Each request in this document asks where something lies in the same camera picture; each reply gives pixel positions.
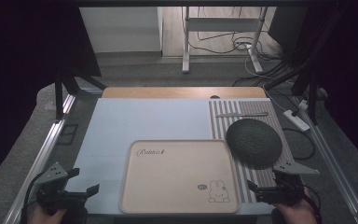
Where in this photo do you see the person's left hand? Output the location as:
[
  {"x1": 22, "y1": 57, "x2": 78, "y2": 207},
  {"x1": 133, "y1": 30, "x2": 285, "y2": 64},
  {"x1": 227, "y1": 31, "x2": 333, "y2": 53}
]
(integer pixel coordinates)
[{"x1": 27, "y1": 204, "x2": 68, "y2": 224}]

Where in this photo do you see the aluminium frame rail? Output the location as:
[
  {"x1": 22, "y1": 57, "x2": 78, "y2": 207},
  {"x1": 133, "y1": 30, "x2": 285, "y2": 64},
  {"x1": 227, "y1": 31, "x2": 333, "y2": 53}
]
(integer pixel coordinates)
[
  {"x1": 2, "y1": 93, "x2": 77, "y2": 224},
  {"x1": 291, "y1": 95, "x2": 358, "y2": 224}
]

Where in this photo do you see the wooden table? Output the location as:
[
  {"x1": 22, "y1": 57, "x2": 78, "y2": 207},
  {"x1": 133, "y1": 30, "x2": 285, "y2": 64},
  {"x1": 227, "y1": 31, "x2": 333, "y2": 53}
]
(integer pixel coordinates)
[{"x1": 101, "y1": 86, "x2": 268, "y2": 100}]

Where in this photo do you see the grey striped placemat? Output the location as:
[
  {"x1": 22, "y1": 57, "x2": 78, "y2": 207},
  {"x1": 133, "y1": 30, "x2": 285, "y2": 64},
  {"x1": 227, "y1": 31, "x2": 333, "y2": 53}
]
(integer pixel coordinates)
[{"x1": 208, "y1": 99, "x2": 295, "y2": 204}]

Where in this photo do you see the white metal desk frame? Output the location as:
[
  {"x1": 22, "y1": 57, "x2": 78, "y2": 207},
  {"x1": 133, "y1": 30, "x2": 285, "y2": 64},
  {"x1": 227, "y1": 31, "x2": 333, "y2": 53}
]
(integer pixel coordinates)
[{"x1": 181, "y1": 7, "x2": 269, "y2": 76}]

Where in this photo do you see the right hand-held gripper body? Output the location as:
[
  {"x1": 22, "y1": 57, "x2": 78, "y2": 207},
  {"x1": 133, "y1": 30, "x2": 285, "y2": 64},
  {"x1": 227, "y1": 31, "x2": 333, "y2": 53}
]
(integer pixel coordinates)
[{"x1": 255, "y1": 160, "x2": 321, "y2": 207}]

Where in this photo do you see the white table cover sheet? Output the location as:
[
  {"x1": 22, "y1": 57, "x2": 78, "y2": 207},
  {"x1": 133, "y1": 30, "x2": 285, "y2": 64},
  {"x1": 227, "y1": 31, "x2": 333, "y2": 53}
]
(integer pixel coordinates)
[{"x1": 64, "y1": 97, "x2": 276, "y2": 216}]

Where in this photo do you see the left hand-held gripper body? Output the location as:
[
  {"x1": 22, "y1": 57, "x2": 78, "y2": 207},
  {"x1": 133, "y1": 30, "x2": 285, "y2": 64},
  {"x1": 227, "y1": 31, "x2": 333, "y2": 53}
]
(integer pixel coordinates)
[{"x1": 32, "y1": 161, "x2": 90, "y2": 217}]

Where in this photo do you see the dark round woven mat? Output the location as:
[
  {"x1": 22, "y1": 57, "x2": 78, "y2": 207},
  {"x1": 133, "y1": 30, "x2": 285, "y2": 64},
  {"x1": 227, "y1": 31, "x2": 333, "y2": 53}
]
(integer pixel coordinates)
[{"x1": 225, "y1": 118, "x2": 283, "y2": 168}]

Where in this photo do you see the white plug adapter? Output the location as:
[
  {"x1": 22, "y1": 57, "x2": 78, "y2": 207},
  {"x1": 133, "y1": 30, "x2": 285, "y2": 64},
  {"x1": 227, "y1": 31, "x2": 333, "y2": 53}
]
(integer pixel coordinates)
[{"x1": 301, "y1": 87, "x2": 329, "y2": 110}]

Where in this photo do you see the person's right hand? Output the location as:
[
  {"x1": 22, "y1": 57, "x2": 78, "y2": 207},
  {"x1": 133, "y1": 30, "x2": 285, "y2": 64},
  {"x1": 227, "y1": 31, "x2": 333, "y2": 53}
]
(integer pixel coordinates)
[{"x1": 271, "y1": 199, "x2": 320, "y2": 224}]

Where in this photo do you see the black looped floor cable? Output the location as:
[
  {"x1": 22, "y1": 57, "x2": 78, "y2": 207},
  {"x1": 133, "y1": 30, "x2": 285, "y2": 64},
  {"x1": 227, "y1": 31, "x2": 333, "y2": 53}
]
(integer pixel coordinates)
[{"x1": 282, "y1": 127, "x2": 317, "y2": 161}]

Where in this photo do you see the dark rectangular floor bracket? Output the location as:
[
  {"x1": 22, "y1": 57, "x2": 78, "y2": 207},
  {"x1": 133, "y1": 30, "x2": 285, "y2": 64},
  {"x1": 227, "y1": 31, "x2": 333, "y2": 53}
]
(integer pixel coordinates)
[{"x1": 57, "y1": 123, "x2": 79, "y2": 147}]

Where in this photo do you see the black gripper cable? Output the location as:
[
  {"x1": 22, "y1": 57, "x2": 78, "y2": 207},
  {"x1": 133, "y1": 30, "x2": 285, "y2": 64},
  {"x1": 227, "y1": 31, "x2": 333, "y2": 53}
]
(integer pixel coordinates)
[
  {"x1": 303, "y1": 184, "x2": 324, "y2": 224},
  {"x1": 19, "y1": 172, "x2": 46, "y2": 224}
]

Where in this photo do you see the white power strip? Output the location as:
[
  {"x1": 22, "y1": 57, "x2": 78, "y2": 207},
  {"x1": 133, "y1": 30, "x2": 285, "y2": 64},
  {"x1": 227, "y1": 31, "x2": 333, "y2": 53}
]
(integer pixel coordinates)
[{"x1": 282, "y1": 109, "x2": 311, "y2": 133}]

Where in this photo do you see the black metal stand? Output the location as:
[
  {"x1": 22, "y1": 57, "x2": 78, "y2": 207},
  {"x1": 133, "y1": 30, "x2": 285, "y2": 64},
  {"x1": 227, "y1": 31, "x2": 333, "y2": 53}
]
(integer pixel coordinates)
[
  {"x1": 264, "y1": 6, "x2": 352, "y2": 126},
  {"x1": 53, "y1": 65, "x2": 108, "y2": 121}
]

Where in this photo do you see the bundle of black floor cables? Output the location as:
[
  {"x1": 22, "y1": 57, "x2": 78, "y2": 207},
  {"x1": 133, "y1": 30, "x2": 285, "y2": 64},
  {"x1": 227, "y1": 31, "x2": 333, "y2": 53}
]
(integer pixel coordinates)
[{"x1": 232, "y1": 46, "x2": 299, "y2": 89}]

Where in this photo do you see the white cabinet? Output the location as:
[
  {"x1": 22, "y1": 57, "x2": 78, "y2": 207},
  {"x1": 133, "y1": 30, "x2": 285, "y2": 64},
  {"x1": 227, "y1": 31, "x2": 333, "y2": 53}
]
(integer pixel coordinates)
[{"x1": 78, "y1": 7, "x2": 164, "y2": 54}]

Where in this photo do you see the beige tray with rabbit print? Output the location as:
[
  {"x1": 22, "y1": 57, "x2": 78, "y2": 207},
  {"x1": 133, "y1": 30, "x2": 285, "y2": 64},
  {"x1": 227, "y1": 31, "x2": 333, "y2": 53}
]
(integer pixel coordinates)
[{"x1": 118, "y1": 139, "x2": 241, "y2": 215}]

